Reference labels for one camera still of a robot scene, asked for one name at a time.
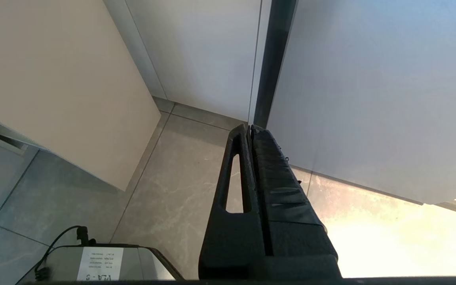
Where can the dark grey door frame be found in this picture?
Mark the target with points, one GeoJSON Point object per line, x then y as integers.
{"type": "Point", "coordinates": [275, 51]}

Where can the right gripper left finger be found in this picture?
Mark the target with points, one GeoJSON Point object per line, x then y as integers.
{"type": "Point", "coordinates": [232, 245]}

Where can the wide beige cabinet door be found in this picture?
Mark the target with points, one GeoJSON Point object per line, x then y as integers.
{"type": "Point", "coordinates": [204, 55]}

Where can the white appliance front panel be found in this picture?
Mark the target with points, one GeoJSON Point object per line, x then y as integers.
{"type": "Point", "coordinates": [378, 95]}

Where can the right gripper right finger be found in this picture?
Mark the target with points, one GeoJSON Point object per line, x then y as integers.
{"type": "Point", "coordinates": [291, 221]}

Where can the grey labelled robot box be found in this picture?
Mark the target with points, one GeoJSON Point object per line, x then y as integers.
{"type": "Point", "coordinates": [141, 263]}

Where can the beige pull-out cabinet front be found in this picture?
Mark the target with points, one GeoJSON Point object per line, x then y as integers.
{"type": "Point", "coordinates": [61, 87]}

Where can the narrow beige cabinet door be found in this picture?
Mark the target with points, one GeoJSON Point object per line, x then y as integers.
{"type": "Point", "coordinates": [139, 47]}

